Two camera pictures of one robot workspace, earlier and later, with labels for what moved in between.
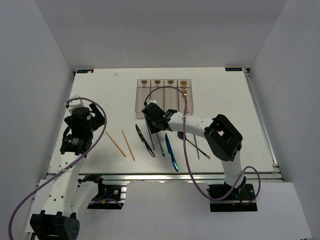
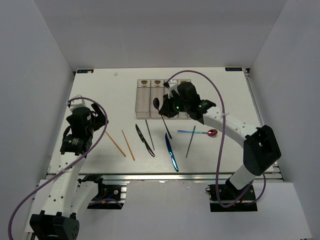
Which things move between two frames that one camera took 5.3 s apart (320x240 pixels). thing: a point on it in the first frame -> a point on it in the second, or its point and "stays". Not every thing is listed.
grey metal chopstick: (150, 136) stays
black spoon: (180, 135) -> (156, 101)
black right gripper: (152, 129) -> (166, 109)
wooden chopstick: (128, 146) stays
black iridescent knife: (141, 136) stays
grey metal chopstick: (196, 147) -> (190, 141)
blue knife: (170, 150) stays
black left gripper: (98, 119) stays
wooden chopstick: (121, 150) stays
